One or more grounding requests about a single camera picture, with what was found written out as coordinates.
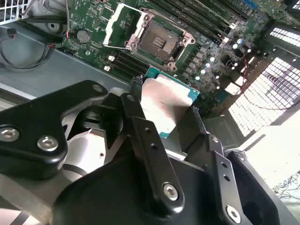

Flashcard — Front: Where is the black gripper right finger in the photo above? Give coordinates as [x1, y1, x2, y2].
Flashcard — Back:
[185, 105, 281, 225]

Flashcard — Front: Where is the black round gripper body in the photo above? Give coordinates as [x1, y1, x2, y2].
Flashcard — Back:
[50, 150, 227, 225]

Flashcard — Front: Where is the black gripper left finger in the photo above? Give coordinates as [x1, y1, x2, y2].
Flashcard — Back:
[0, 75, 186, 217]

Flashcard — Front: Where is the silver topped green CPU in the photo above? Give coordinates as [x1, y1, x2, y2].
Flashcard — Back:
[139, 66, 201, 141]

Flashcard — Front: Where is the metal socket cover frame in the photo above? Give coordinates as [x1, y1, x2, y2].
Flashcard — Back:
[102, 2, 155, 51]

